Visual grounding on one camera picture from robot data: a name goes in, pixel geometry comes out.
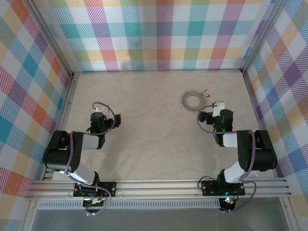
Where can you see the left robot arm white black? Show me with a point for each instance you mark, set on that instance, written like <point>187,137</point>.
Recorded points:
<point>55,158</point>

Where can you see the aluminium back rail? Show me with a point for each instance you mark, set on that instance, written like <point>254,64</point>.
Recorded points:
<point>156,71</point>

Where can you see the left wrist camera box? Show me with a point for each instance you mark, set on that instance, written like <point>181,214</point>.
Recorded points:
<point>102,109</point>

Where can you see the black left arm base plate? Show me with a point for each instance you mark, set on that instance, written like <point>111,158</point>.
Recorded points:
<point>109,188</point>

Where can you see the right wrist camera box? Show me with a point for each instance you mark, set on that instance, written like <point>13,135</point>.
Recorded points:
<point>218,107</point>

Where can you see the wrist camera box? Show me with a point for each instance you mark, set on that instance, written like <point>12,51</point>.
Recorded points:
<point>218,107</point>
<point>102,109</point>

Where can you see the aluminium frame post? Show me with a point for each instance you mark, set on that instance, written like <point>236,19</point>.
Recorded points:
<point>48,36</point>
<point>262,33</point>

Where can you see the aluminium mounting rail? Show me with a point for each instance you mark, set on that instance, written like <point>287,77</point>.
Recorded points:
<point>156,187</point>

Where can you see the red key tag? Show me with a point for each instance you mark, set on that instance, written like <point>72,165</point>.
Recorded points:
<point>207,94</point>

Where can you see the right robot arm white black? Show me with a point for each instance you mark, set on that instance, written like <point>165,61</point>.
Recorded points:
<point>262,154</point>

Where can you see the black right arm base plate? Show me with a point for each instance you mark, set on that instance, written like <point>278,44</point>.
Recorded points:
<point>209,187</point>

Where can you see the aluminium side rail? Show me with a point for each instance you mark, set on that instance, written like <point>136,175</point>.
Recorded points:
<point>252,98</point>
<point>68,101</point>

